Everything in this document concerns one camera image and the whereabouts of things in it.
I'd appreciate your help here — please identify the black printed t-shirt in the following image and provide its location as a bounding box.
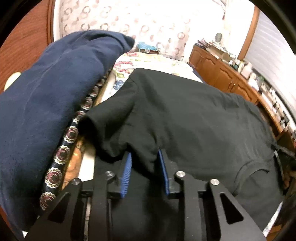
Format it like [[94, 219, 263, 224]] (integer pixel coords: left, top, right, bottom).
[[78, 68, 283, 240]]

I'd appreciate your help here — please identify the cream folded cloth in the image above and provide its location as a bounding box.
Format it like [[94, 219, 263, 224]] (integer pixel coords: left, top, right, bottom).
[[76, 69, 118, 182]]

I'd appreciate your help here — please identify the dark medallion patterned cloth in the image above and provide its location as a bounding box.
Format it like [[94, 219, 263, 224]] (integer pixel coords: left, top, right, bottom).
[[39, 69, 111, 212]]

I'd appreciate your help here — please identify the pink thermos bottle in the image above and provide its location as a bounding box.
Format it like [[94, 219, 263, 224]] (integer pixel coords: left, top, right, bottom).
[[240, 62, 252, 79]]

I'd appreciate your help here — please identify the grey window roller blind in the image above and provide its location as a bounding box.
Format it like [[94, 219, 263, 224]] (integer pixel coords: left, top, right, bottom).
[[245, 12, 295, 117]]

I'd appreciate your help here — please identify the navy blue folded garment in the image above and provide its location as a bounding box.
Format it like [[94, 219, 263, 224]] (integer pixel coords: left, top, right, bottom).
[[1, 30, 134, 240]]

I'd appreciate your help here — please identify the wooden sideboard cabinet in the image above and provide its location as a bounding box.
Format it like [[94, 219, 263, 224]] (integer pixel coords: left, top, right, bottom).
[[189, 45, 295, 151]]

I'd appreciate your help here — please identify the cardboard box on sideboard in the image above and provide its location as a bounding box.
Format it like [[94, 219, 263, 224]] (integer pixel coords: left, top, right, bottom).
[[206, 45, 234, 62]]

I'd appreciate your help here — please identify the small grey desk fan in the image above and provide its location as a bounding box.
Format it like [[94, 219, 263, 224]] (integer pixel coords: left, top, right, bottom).
[[214, 33, 222, 44]]

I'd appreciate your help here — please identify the yellow plush item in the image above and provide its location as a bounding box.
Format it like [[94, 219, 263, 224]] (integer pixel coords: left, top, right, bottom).
[[4, 72, 21, 91]]

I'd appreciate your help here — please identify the pink floral beige blanket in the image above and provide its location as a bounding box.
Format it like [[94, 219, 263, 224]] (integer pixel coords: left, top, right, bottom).
[[112, 51, 186, 79]]

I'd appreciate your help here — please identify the blue floral white bedspread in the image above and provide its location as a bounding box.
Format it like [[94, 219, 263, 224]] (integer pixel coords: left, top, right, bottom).
[[113, 61, 204, 92]]

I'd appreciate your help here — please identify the brown louvered wardrobe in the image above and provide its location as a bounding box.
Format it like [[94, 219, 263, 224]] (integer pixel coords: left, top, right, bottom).
[[1, 1, 55, 92]]

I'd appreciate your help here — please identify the cardboard box with blue items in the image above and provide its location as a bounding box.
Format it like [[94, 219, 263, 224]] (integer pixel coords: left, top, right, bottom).
[[136, 42, 159, 55]]

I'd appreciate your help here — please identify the pink ring patterned curtain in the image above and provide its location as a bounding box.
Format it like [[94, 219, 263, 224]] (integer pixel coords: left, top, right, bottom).
[[57, 1, 192, 60]]

